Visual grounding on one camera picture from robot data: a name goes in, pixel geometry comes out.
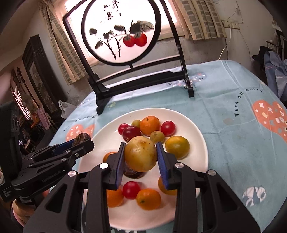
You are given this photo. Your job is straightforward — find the orange mandarin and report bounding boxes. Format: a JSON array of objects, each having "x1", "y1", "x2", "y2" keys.
[{"x1": 136, "y1": 188, "x2": 161, "y2": 211}]

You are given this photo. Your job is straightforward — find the dark red plum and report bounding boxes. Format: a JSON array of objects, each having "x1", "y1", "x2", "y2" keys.
[{"x1": 122, "y1": 126, "x2": 142, "y2": 143}]

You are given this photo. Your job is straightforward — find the yellow passion fruit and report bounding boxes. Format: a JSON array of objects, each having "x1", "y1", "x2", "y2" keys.
[{"x1": 124, "y1": 136, "x2": 157, "y2": 172}]

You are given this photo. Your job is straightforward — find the large green-orange citrus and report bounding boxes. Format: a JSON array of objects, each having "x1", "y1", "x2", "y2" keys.
[{"x1": 165, "y1": 136, "x2": 190, "y2": 160}]

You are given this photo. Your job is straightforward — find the small yellow-green kumquat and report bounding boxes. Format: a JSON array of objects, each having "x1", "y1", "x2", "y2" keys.
[{"x1": 131, "y1": 119, "x2": 141, "y2": 128}]

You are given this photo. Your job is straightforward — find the small orange round citrus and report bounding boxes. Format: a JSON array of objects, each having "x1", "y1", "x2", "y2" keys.
[{"x1": 140, "y1": 116, "x2": 161, "y2": 136}]

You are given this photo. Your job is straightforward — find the small green kumquat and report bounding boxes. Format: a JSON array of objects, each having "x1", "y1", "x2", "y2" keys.
[{"x1": 150, "y1": 131, "x2": 165, "y2": 144}]

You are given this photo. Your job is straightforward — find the small red cherry tomato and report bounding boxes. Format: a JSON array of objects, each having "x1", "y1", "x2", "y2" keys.
[{"x1": 161, "y1": 121, "x2": 176, "y2": 137}]

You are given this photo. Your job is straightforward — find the dark chestnut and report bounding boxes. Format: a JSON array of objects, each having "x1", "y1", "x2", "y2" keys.
[{"x1": 72, "y1": 132, "x2": 90, "y2": 146}]

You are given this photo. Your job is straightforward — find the large orange tangerine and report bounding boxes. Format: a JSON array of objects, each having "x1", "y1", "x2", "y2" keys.
[{"x1": 107, "y1": 188, "x2": 124, "y2": 208}]

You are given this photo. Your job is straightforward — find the small orange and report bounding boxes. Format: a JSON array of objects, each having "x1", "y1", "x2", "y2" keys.
[{"x1": 103, "y1": 151, "x2": 116, "y2": 163}]

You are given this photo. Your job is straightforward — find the person's left hand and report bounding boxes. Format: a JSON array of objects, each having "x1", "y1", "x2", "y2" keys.
[{"x1": 12, "y1": 200, "x2": 36, "y2": 227}]

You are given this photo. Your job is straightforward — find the white plastic bag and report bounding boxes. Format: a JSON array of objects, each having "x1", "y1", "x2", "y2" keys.
[{"x1": 58, "y1": 101, "x2": 76, "y2": 119}]

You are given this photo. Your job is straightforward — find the white oval plate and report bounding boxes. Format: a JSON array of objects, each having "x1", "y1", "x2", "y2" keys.
[{"x1": 78, "y1": 107, "x2": 209, "y2": 232}]

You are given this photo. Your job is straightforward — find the black framed round screen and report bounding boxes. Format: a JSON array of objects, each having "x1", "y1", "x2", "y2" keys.
[{"x1": 63, "y1": 1, "x2": 195, "y2": 114}]

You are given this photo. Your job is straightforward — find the left beige curtain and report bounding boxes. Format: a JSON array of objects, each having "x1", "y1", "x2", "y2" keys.
[{"x1": 39, "y1": 1, "x2": 88, "y2": 85}]

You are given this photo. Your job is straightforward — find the beige curtain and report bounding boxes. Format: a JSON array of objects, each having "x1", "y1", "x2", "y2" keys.
[
  {"x1": 173, "y1": 0, "x2": 227, "y2": 41},
  {"x1": 39, "y1": 1, "x2": 88, "y2": 85}
]

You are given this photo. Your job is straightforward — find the blue clothes pile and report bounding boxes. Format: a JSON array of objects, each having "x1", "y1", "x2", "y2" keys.
[{"x1": 264, "y1": 51, "x2": 287, "y2": 102}]

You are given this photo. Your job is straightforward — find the right beige curtain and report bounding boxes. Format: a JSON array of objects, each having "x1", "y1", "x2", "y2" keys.
[{"x1": 173, "y1": 0, "x2": 227, "y2": 41}]

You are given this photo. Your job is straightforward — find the dark framed wall painting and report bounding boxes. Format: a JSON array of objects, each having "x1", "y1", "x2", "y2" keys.
[{"x1": 22, "y1": 35, "x2": 67, "y2": 117}]

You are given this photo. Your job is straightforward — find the wall power socket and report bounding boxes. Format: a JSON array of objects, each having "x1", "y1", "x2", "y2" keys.
[{"x1": 222, "y1": 19, "x2": 240, "y2": 30}]

